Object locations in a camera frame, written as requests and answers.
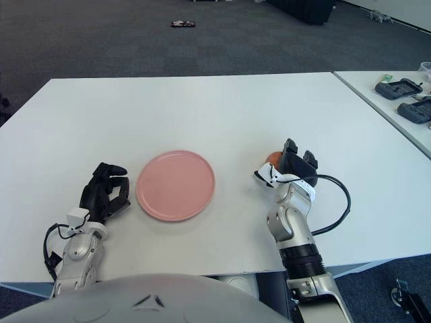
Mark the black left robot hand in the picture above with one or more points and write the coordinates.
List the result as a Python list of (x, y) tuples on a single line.
[(96, 195)]

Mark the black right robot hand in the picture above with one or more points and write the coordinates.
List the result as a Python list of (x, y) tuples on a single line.
[(294, 165)]

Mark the red yellow apple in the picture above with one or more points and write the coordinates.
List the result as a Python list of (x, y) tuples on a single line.
[(273, 158)]

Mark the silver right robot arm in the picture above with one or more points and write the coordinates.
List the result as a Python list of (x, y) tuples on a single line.
[(289, 218)]

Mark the pink round plate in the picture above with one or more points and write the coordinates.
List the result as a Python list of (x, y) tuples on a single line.
[(175, 186)]

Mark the large white table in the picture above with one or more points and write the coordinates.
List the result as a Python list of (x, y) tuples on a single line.
[(202, 117)]

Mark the white side table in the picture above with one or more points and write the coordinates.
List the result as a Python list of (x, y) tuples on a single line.
[(370, 91)]

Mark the grey robot torso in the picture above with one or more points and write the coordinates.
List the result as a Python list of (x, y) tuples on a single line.
[(134, 303)]

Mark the grey handheld controller with screen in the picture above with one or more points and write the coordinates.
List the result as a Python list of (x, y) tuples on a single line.
[(390, 91)]

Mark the green packet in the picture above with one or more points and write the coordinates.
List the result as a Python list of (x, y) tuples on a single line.
[(387, 78)]

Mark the black cabinet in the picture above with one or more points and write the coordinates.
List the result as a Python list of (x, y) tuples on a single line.
[(306, 10)]

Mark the clear plastic container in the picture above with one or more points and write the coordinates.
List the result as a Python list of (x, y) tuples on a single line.
[(426, 69)]

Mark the metal caster wheel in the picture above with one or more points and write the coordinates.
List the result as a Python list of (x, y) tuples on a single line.
[(399, 296)]

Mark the small grey robot dog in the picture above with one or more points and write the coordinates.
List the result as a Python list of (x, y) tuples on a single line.
[(378, 15)]

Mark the small dark device on carpet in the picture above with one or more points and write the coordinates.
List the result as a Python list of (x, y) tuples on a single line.
[(182, 24)]

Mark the black stand bar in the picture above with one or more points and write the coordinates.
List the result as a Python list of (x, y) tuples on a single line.
[(419, 307)]

